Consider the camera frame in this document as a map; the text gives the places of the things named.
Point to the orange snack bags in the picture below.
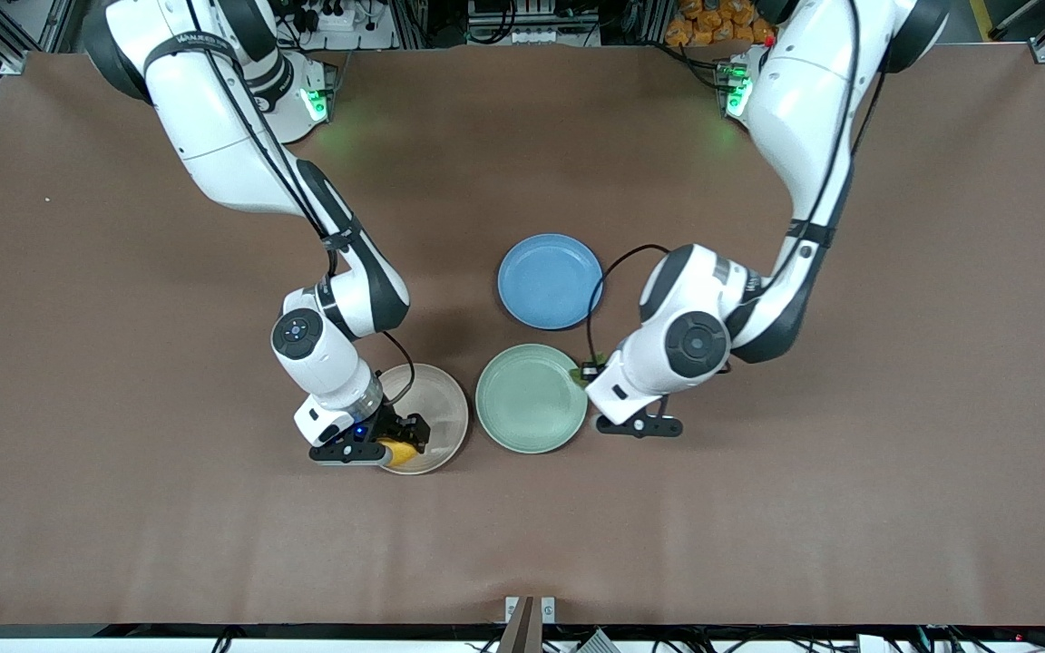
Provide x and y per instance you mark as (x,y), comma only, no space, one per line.
(713,23)

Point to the blue plate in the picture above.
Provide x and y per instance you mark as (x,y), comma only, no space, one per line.
(550,281)

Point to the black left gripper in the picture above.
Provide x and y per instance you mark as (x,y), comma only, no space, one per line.
(587,376)

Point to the brown stand post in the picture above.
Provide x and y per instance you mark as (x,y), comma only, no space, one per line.
(522,630)

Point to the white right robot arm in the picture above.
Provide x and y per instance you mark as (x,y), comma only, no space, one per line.
(214,118)

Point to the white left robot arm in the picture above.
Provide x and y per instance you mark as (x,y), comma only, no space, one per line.
(795,118)

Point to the white power strip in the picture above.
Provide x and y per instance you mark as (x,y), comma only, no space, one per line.
(336,18)

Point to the beige plate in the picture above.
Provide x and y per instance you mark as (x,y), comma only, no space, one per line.
(436,408)

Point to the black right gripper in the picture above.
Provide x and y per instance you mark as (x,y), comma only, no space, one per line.
(394,420)

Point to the yellow lemon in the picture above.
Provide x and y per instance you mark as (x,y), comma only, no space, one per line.
(400,457)

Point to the white table edge bracket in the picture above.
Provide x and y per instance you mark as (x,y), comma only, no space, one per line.
(512,608)

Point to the pale green plate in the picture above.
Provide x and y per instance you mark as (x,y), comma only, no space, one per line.
(532,399)

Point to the grey ribbed adapter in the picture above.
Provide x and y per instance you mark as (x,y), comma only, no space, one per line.
(595,642)

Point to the metal equipment rack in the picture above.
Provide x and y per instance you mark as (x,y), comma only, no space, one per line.
(532,23)

